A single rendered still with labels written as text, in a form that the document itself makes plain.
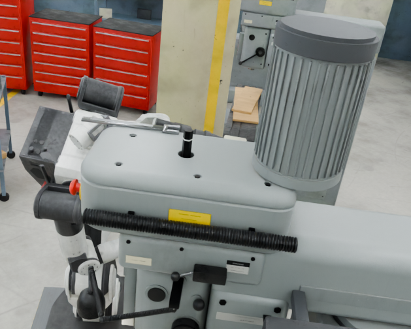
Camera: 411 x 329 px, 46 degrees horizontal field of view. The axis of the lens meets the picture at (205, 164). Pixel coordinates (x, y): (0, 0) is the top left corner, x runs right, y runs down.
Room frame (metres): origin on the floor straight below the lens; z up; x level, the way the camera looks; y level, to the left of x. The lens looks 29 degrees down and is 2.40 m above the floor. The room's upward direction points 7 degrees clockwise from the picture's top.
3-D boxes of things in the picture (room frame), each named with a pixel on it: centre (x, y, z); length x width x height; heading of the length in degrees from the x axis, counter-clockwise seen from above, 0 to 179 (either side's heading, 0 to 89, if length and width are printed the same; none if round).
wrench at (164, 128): (1.08, 0.20, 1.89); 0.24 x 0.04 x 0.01; 91
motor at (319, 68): (0.96, -0.20, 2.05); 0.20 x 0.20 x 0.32
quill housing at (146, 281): (0.97, 0.04, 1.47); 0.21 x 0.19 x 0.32; 179
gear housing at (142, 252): (0.97, 0.00, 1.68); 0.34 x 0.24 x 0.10; 89
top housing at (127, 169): (0.97, 0.03, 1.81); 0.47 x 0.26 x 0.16; 89
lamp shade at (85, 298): (0.90, 0.25, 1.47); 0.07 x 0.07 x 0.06
